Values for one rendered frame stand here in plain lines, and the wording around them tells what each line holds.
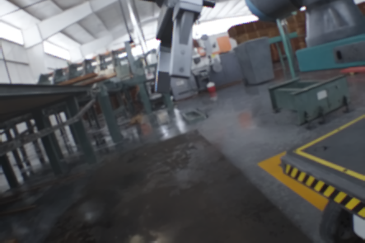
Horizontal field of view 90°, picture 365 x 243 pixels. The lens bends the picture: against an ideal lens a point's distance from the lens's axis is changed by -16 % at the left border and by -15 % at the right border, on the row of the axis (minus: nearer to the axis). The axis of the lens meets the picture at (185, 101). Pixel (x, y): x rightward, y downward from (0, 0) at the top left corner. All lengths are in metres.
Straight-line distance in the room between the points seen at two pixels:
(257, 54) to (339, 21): 4.29
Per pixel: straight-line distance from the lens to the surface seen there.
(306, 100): 1.65
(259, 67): 4.83
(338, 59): 0.52
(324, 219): 0.68
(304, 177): 0.55
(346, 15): 0.56
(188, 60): 0.28
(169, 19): 0.35
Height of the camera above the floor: 0.59
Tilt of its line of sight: 6 degrees down
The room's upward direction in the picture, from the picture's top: 17 degrees counter-clockwise
